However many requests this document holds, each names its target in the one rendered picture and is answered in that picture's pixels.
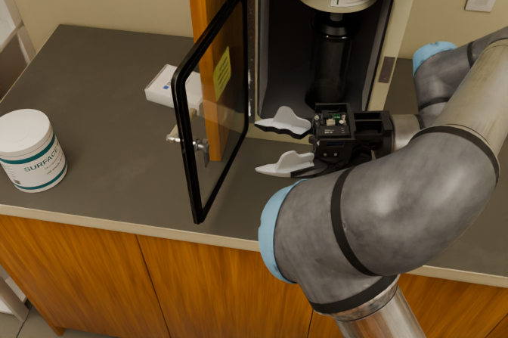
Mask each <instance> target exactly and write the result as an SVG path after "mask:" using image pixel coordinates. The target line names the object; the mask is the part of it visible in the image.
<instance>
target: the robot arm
mask: <svg viewBox="0 0 508 338"><path fill-rule="evenodd" d="M413 69H414V73H413V81H414V83H415V89H416V95H417V106H418V111H419V114H417V115H413V114H401V115H390V114H389V110H372V111H350V106H349V103H316V106H315V112H314V113H322V114H321V115H314V116H313V118H311V117H309V118H303V119H302V118H298V117H297V116H296V115H295V113H294V112H293V110H292V109H291V108H290V107H285V106H283V107H280V108H279V109H278V111H277V113H276V115H275V117H274V118H271V119H263V120H260V121H257V122H255V124H254V126H255V127H257V128H259V129H261V130H262V131H264V132H275V133H277V134H279V135H280V134H287V135H290V136H291V137H292V138H295V139H299V140H301V139H303V138H304V137H305V136H307V135H308V134H310V135H312V136H309V138H308V143H310V144H313V151H312V152H311V153H304V154H297V152H295V151H294V150H291V151H288V152H286V153H284V154H283V155H282V156H281V157H280V159H279V160H278V162H277V163H274V164H265V165H262V166H257V167H256V171H257V172H260V173H263V174H266V175H273V176H279V177H291V178H306V179H302V180H300V181H297V182H296V183H294V184H293V185H290V186H289V187H286V188H283V189H281V190H279V191H278V192H277V193H275V194H274V195H273V196H272V197H271V199H270V200H269V201H268V202H267V204H266V205H265V208H264V209H263V212H262V215H261V225H260V227H259V249H260V252H261V255H262V258H263V261H264V263H265V265H266V267H267V268H268V270H269V271H270V272H271V273H272V274H273V276H275V277H276V278H278V279H279V280H281V281H285V282H287V283H288V284H299V286H300V287H301V289H302V291H303V293H304V294H305V296H306V298H307V299H308V301H309V303H310V305H311V307H312V308H313V309H314V311H315V312H317V313H318V314H320V315H326V316H330V317H333V320H334V321H335V322H336V325H337V327H338V328H339V330H340V332H341V334H342V335H343V337H344V338H426V335H425V334H424V332H423V330H422V328H421V326H420V324H419V323H418V321H417V319H416V317H415V315H414V313H413V312H412V310H411V308H410V306H409V304H408V303H407V300H406V299H405V297H404V295H403V293H402V292H401V289H400V287H399V286H398V284H397V282H398V279H399V277H400V275H401V274H403V273H407V272H409V271H413V270H414V269H417V268H420V267H422V266H423V265H425V264H427V263H428V262H431V261H432V260H433V259H435V258H437V257H438V256H439V255H441V254H442V253H443V252H444V251H445V250H447V249H448V248H449V247H450V246H451V245H452V244H454V243H455V242H456V241H457V240H458V239H459V238H460V237H461V236H462V235H463V234H464V233H465V232H466V231H467V230H468V229H469V227H470V226H471V225H472V224H473V223H474V222H475V220H476V219H477V218H478V217H479V215H480V214H481V213H482V211H483V210H484V208H485V207H486V205H487V203H488V201H489V200H490V199H491V196H492V194H493V192H494V189H495V187H496V185H497V182H498V179H499V176H500V165H499V161H498V158H497V155H498V154H499V152H500V149H501V147H502V145H503V143H504V141H505V139H506V136H507V134H508V26H506V27H504V28H502V29H499V30H497V31H495V32H493V33H490V34H488V35H486V36H483V37H481V38H480V39H476V40H475V41H472V42H469V43H467V44H465V45H462V46H460V47H457V46H456V45H455V44H453V43H451V42H436V43H434V44H427V45H424V46H423V47H421V48H419V49H418V50H417V51H416V52H415V54H414V56H413ZM323 106H339V110H323ZM329 113H336V114H329ZM371 151H374V155H375V157H376V160H372V152H371ZM371 160H372V161H371ZM310 178H311V179H310Z"/></svg>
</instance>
